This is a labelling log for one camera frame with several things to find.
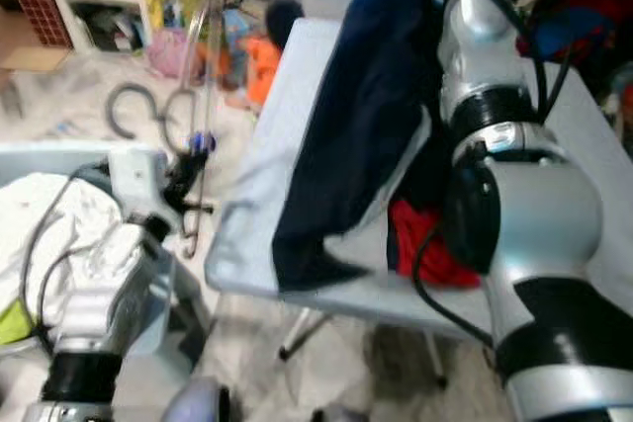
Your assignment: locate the pale pink plastic hanger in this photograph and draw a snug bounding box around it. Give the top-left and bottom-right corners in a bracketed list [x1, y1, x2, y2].
[105, 0, 226, 260]

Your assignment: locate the white shirt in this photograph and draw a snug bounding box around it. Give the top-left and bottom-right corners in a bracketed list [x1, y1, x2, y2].
[0, 173, 125, 334]

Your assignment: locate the small blue cup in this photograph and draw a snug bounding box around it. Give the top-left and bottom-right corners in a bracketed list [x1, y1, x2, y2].
[194, 130, 219, 154]

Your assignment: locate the white folding table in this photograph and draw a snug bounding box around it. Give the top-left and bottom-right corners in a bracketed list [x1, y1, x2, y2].
[206, 17, 633, 388]

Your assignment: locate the pink backpack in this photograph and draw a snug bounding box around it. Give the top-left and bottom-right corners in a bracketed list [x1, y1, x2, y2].
[146, 29, 197, 80]

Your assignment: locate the child in orange shirt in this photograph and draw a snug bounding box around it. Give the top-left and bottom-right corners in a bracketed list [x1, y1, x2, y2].
[237, 0, 306, 112]

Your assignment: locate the navy garment with white lining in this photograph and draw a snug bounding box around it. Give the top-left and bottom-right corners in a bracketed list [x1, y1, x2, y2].
[272, 0, 446, 293]

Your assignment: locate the flat cardboard sheet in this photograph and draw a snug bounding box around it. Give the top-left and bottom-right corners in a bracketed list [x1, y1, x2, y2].
[0, 42, 66, 73]

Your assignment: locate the yellow green cloth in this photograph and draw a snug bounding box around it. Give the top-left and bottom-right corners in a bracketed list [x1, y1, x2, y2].
[0, 298, 36, 346]

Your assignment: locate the grey robot left leg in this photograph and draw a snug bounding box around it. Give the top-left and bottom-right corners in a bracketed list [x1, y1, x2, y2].
[163, 378, 230, 422]

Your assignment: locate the grey robot leg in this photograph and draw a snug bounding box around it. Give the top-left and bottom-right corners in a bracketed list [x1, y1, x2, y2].
[312, 406, 357, 422]
[163, 378, 230, 422]

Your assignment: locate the black crumpled garment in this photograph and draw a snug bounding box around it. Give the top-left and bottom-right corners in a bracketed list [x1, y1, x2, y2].
[396, 116, 466, 235]

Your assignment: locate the red garment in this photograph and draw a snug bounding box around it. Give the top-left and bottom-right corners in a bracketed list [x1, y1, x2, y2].
[386, 200, 484, 290]

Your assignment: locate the grey robot right leg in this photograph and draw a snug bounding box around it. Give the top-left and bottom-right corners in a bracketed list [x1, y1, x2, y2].
[312, 406, 357, 422]

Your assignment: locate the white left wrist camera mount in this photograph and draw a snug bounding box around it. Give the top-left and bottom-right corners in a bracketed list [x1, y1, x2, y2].
[107, 150, 181, 235]

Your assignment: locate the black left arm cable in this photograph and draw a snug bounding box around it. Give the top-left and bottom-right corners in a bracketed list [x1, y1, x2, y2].
[28, 170, 130, 354]

